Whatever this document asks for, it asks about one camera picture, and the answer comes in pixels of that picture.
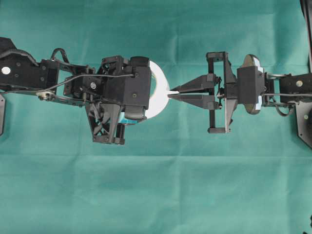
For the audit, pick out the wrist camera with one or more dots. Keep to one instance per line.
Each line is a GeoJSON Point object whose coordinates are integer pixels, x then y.
{"type": "Point", "coordinates": [137, 91]}
{"type": "Point", "coordinates": [250, 81]}

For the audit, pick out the white duct tape roll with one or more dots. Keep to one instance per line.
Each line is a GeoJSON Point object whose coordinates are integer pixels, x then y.
{"type": "Point", "coordinates": [159, 98]}

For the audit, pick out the black aluminium frame rail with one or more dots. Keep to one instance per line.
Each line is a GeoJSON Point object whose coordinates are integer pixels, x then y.
{"type": "Point", "coordinates": [306, 7]}

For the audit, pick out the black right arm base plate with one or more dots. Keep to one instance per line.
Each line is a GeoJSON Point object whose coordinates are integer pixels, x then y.
{"type": "Point", "coordinates": [304, 122]}

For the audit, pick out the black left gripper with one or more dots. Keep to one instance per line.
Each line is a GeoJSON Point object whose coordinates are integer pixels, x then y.
{"type": "Point", "coordinates": [103, 92]}

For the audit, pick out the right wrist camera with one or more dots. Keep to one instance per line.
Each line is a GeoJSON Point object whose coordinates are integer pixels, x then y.
{"type": "Point", "coordinates": [250, 81]}

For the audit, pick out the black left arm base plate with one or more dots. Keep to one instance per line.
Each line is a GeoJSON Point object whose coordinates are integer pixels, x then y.
{"type": "Point", "coordinates": [2, 113]}

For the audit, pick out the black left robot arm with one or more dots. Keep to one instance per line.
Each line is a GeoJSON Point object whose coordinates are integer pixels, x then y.
{"type": "Point", "coordinates": [20, 73]}

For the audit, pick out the green table cloth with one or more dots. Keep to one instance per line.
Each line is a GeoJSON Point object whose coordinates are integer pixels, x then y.
{"type": "Point", "coordinates": [171, 176]}

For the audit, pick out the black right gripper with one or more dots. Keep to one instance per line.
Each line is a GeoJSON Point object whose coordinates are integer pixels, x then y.
{"type": "Point", "coordinates": [227, 91]}

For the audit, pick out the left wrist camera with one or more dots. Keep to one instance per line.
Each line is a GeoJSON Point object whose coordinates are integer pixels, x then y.
{"type": "Point", "coordinates": [137, 91]}

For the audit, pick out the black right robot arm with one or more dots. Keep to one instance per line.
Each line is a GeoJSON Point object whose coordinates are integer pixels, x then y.
{"type": "Point", "coordinates": [280, 91]}

